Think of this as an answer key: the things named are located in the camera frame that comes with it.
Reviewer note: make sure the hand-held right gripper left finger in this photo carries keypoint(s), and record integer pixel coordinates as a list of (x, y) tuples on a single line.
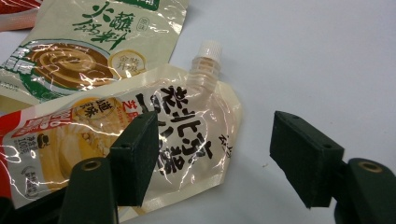
[(134, 161)]

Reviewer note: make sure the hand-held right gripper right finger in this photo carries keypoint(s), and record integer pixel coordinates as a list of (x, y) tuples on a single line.
[(306, 161)]

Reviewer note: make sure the cream spouted sauce pouch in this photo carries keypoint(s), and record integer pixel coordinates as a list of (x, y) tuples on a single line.
[(193, 124)]

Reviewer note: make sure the beige green sauce packet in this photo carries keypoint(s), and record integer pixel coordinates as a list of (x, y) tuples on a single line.
[(93, 31)]

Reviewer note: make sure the red sauce packet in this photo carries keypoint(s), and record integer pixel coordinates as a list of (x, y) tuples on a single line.
[(12, 7)]

